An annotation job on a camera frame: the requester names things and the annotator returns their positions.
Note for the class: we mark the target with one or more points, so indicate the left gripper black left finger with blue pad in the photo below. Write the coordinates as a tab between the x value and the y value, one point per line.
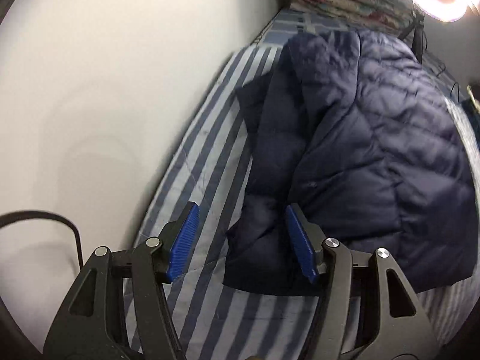
91	321

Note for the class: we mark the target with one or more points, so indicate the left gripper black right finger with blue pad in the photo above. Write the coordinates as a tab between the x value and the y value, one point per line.
367	309

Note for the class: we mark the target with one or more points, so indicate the navy quilted puffer jacket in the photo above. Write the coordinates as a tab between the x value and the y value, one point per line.
348	126

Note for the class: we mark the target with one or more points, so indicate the blue white striped bed cover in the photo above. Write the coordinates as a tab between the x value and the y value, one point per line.
211	168

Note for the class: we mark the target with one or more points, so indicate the black mini tripod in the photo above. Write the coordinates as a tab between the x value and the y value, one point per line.
416	29

